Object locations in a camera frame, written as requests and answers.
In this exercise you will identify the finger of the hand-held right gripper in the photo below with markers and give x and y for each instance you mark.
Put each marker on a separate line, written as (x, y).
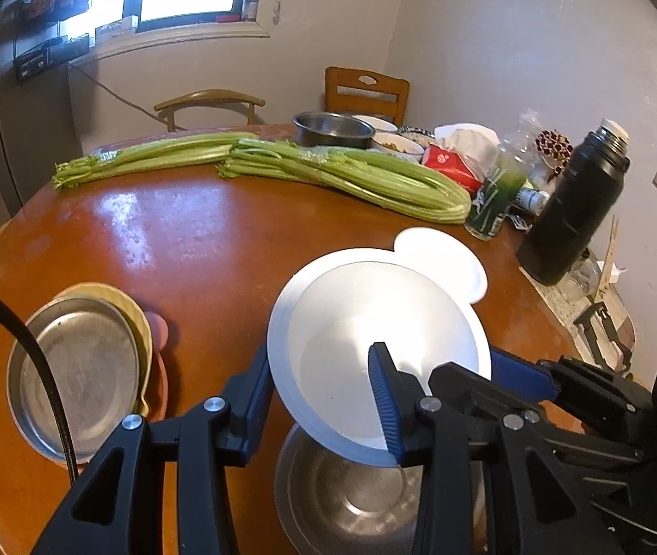
(519, 376)
(458, 378)

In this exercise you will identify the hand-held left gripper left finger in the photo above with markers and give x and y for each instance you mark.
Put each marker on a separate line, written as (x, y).
(259, 393)

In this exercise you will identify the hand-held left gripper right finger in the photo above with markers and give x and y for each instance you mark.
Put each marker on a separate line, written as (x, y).
(386, 399)

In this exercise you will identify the red paper bowl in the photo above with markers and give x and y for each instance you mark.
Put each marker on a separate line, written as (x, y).
(340, 347)
(444, 260)

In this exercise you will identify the shiny metal bowl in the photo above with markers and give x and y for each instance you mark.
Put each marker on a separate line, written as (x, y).
(334, 497)

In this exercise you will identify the pink plate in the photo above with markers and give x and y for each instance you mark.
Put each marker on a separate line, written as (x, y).
(161, 329)

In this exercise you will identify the yellow shell-shaped plate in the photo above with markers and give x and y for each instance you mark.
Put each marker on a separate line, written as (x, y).
(140, 329)

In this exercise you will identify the round metal pan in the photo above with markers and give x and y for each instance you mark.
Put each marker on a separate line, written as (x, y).
(85, 370)

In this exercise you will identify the black metal clip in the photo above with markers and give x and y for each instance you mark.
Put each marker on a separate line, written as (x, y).
(597, 329)

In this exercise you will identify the clear glass jar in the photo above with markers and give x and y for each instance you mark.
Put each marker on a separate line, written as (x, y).
(583, 277)

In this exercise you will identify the wooden stick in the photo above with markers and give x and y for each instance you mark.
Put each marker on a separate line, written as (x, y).
(612, 248)

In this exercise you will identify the glass of green liquid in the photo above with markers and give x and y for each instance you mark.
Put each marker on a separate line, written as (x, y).
(493, 202)

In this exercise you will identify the small white bottle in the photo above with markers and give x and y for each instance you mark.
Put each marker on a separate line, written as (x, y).
(534, 199)

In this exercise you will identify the black thermos flask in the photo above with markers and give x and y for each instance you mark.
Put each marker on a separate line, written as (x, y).
(577, 202)

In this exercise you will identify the red tissue pack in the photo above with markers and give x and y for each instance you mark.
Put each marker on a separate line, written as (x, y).
(450, 165)

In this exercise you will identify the celery bunch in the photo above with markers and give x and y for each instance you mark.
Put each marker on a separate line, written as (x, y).
(363, 176)
(161, 153)

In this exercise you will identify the bundle of brown sticks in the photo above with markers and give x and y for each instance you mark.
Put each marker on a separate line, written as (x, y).
(554, 144)

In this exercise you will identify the clear glass bottle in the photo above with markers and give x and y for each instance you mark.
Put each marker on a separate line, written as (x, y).
(522, 139)

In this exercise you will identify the white tissue bag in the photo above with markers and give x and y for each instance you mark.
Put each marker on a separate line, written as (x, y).
(470, 139)

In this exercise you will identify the white ceramic bowl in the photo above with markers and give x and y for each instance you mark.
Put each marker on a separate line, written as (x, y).
(380, 124)

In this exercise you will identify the deep metal bowl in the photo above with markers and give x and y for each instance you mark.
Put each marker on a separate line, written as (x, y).
(328, 133)

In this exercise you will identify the curved-back wooden chair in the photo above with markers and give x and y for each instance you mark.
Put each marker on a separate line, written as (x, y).
(207, 98)

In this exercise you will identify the wooden chair with cutout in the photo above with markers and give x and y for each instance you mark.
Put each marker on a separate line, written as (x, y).
(337, 92)

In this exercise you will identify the white box on sill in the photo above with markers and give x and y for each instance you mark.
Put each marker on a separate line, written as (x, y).
(114, 29)

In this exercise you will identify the black device on sill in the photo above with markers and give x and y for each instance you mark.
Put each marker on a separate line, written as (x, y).
(45, 58)

